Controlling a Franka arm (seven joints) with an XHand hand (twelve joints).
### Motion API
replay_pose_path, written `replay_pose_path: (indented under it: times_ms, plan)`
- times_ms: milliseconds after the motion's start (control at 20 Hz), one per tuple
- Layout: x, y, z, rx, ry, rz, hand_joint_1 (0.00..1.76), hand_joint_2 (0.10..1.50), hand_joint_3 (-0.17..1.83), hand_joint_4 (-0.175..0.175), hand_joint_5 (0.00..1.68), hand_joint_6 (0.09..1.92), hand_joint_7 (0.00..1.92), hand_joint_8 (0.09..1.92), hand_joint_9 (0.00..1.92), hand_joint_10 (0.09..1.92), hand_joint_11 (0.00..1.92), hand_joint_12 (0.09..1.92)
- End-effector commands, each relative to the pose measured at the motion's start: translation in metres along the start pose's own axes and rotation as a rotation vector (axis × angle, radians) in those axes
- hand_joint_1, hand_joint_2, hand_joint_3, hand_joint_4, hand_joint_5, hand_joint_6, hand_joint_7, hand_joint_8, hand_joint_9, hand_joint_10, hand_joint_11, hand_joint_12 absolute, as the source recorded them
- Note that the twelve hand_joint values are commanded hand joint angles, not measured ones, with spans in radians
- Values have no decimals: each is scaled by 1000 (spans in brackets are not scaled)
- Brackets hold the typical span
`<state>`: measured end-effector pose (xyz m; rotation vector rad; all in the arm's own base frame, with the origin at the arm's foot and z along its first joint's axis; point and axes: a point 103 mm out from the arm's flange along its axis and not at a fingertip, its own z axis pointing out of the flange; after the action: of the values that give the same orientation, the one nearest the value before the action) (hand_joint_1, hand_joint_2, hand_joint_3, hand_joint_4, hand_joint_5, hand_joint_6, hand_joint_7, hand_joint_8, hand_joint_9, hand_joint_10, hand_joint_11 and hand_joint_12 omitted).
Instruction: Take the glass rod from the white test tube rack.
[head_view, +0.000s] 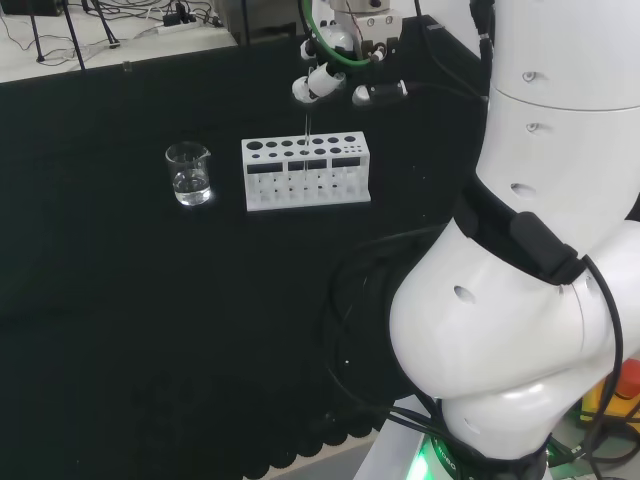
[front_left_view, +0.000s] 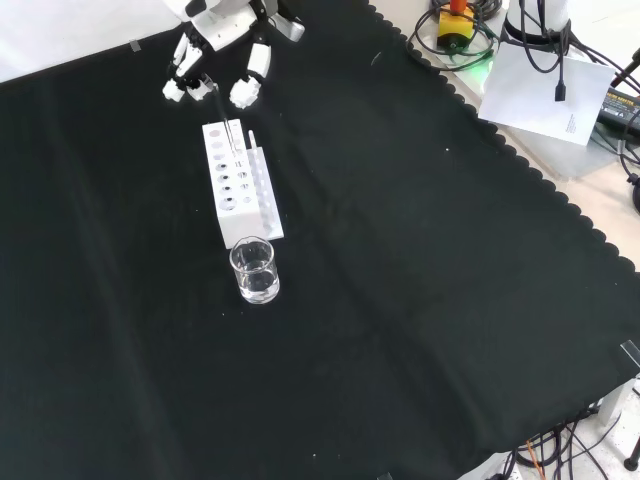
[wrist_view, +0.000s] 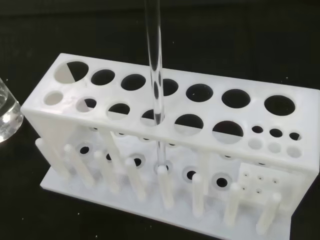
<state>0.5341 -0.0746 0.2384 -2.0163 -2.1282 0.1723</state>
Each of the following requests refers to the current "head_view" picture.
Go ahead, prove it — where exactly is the white power strip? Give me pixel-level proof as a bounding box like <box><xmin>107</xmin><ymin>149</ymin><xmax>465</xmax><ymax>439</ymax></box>
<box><xmin>156</xmin><ymin>20</ymin><xmax>202</xmax><ymax>35</ymax></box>

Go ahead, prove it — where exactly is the white test tube rack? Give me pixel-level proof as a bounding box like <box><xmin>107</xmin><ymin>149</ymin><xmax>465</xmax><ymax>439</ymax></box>
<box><xmin>240</xmin><ymin>130</ymin><xmax>373</xmax><ymax>214</ymax></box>

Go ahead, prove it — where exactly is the yellow stop button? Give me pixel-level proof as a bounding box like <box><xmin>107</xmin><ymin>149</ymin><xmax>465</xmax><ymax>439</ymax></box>
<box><xmin>578</xmin><ymin>367</ymin><xmax>640</xmax><ymax>432</ymax></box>

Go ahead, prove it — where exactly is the small clear glass beaker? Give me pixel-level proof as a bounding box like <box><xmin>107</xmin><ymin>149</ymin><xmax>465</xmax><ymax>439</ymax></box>
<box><xmin>164</xmin><ymin>141</ymin><xmax>214</xmax><ymax>208</ymax></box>

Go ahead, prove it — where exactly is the black thick arm cable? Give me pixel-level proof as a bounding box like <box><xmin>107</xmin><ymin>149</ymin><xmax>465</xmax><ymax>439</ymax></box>
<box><xmin>582</xmin><ymin>253</ymin><xmax>627</xmax><ymax>454</ymax></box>

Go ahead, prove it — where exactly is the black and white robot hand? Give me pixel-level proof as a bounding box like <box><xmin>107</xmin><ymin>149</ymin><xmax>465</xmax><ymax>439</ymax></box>
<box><xmin>292</xmin><ymin>0</ymin><xmax>411</xmax><ymax>107</ymax></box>

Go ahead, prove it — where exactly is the black bench cloth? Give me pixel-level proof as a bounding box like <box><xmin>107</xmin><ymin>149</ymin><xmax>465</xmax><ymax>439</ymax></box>
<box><xmin>0</xmin><ymin>14</ymin><xmax>497</xmax><ymax>480</ymax></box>

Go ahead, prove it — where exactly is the clear glass rod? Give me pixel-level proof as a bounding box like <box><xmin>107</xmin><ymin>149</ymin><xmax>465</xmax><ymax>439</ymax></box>
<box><xmin>302</xmin><ymin>101</ymin><xmax>312</xmax><ymax>187</ymax></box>

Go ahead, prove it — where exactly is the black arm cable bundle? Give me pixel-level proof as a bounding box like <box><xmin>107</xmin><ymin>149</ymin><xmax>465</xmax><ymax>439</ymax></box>
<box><xmin>319</xmin><ymin>227</ymin><xmax>484</xmax><ymax>464</ymax></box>

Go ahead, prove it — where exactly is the black box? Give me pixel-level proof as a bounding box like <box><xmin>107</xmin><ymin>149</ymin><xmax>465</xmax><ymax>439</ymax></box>
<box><xmin>218</xmin><ymin>0</ymin><xmax>312</xmax><ymax>47</ymax></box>

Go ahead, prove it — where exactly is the black tripod leg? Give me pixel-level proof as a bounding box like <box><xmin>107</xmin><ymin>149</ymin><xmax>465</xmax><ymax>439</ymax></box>
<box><xmin>93</xmin><ymin>0</ymin><xmax>122</xmax><ymax>50</ymax></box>
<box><xmin>60</xmin><ymin>0</ymin><xmax>87</xmax><ymax>72</ymax></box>
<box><xmin>27</xmin><ymin>0</ymin><xmax>47</xmax><ymax>64</ymax></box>

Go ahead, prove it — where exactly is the green cable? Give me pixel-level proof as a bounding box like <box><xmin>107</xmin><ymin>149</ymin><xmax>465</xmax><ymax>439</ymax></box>
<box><xmin>298</xmin><ymin>0</ymin><xmax>382</xmax><ymax>70</ymax></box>

